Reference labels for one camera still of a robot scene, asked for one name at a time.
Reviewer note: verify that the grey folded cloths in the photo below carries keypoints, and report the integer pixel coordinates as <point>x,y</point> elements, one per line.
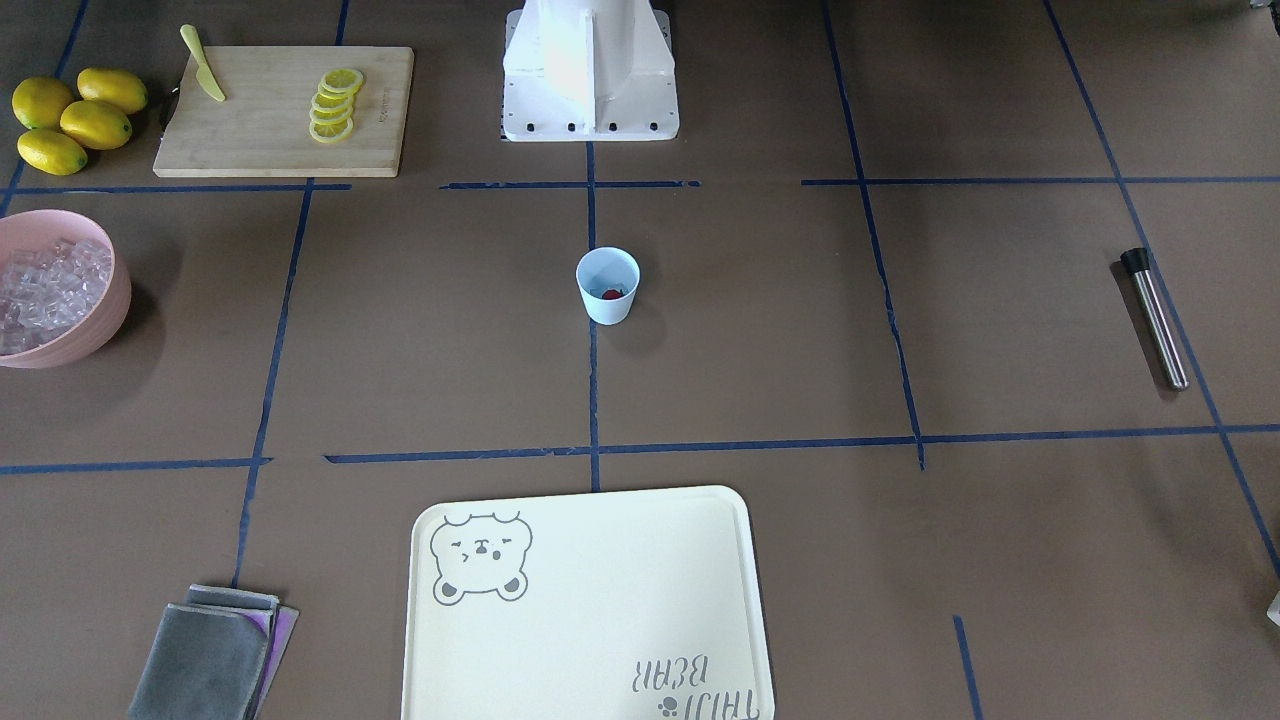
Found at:
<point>214,656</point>

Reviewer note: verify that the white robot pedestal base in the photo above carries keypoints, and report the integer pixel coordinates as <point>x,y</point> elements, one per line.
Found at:
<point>588,71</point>

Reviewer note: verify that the yellow lemon middle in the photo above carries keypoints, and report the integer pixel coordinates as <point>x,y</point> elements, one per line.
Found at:
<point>96,125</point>

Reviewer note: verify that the light blue plastic cup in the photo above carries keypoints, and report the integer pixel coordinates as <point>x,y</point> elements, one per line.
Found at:
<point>608,279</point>

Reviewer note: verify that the steel muddler black tip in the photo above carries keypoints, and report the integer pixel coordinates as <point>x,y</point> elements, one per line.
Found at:
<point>1138,268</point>

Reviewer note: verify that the yellow lemon lower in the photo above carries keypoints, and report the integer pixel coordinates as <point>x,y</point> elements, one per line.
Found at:
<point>51,152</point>

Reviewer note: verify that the wooden cutting board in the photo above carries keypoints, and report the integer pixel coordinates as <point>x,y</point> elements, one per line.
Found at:
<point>261,130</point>

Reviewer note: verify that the pink bowl of ice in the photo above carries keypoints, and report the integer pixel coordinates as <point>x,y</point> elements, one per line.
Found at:
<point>65,290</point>

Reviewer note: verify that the yellow lemon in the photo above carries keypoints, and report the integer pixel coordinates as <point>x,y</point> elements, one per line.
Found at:
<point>96,125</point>
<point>51,152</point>
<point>38,102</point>
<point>115,86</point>

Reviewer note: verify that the cream bear serving tray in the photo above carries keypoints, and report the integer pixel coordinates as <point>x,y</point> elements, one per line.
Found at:
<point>613,605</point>

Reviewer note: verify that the lemon slices stack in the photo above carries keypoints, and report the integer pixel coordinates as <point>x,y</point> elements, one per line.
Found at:
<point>331,117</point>

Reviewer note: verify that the yellow-green plastic knife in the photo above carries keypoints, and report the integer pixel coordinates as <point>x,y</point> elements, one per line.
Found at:
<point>205,78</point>

